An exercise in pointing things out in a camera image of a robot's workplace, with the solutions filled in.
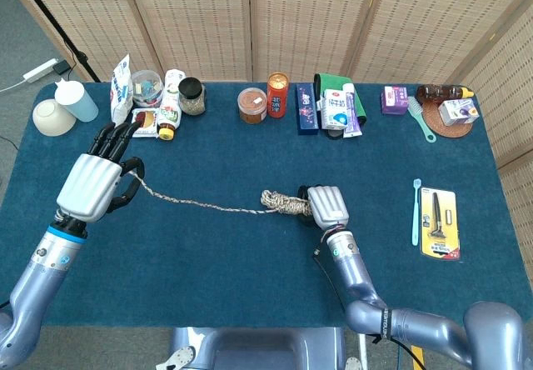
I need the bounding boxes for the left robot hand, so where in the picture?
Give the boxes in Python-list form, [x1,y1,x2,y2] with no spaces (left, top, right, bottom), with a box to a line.
[56,122,147,224]

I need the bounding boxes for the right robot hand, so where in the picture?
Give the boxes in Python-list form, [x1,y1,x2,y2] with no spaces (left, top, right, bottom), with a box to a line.
[296,184,350,230]

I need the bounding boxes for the beige braided rope bundle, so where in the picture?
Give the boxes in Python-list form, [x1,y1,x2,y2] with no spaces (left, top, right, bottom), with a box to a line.
[127,169,314,217]

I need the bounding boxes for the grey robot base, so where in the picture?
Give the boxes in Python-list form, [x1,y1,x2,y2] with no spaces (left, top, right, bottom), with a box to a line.
[156,327,363,370]

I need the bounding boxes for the light blue toothbrush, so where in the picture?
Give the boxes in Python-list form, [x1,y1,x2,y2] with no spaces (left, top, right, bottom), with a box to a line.
[411,178,422,248]

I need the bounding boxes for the cream bowl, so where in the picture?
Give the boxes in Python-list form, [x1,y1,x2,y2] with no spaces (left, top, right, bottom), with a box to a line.
[32,98,77,138]

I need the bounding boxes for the light blue plastic cup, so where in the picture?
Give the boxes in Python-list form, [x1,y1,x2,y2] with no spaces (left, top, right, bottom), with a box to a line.
[54,77,100,123]

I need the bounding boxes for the red yellow snack packet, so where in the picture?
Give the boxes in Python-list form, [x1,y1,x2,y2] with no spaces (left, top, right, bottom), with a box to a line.
[127,107,161,139]

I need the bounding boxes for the white purple toothpaste tube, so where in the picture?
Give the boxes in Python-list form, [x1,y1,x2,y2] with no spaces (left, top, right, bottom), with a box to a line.
[341,82,362,138]

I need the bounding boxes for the white blue milk carton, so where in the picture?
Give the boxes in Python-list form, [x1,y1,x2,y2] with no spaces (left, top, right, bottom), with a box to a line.
[316,88,349,131]

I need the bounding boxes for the white plastic snack bag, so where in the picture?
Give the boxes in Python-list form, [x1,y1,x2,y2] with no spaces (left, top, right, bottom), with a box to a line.
[109,53,134,128]

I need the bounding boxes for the dark blue box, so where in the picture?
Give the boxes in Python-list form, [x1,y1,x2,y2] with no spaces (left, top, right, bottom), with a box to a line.
[295,82,320,137]

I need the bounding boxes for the razor in yellow package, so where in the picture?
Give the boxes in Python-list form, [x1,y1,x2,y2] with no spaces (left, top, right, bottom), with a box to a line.
[419,186,462,262]

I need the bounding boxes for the white bottle yellow cap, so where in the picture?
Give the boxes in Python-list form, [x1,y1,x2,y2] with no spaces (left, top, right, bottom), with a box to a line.
[157,68,187,141]

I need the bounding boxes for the clear tub with clips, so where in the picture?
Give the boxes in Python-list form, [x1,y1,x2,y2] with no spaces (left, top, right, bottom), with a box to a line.
[130,69,164,108]

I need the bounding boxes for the orange soda can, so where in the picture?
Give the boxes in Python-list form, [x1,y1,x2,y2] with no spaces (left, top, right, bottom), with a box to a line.
[266,72,290,118]

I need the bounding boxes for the purple box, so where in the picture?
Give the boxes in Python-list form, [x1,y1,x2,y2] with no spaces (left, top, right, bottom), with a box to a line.
[380,85,409,116]

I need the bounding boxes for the green pouch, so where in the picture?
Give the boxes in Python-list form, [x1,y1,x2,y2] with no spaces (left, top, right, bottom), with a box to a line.
[312,72,369,141]

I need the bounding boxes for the white power strip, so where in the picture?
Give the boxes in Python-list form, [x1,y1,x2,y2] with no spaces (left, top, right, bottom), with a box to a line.
[22,57,59,84]

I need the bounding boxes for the clear tub rubber bands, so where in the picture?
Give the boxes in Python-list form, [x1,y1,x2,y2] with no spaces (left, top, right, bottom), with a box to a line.
[237,87,268,125]

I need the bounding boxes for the green scrubbing brush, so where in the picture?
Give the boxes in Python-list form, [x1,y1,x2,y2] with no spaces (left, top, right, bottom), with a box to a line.
[406,96,437,144]

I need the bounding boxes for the brown woven coaster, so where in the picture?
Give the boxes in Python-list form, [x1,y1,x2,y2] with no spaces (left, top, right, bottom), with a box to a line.
[421,102,475,139]

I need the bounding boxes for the blue table cloth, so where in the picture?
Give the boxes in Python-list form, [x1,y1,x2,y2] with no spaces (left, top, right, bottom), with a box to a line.
[0,81,533,328]

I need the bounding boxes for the glass jar black lid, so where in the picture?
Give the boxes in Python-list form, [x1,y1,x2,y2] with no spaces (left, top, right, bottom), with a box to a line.
[178,77,207,117]

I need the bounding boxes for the amber liquid bottle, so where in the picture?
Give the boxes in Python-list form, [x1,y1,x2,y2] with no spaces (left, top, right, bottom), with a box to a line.
[416,83,476,106]

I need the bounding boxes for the small purple white carton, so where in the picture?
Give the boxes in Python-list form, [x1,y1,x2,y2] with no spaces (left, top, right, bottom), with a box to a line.
[437,97,481,127]

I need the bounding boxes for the black tripod stand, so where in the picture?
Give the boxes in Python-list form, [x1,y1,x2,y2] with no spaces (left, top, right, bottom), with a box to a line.
[10,0,102,83]

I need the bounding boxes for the bamboo folding screen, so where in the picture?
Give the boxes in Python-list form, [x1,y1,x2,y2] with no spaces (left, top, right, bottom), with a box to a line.
[0,0,533,292]

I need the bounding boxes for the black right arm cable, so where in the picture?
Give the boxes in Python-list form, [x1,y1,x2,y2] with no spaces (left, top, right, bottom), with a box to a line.
[311,247,426,370]

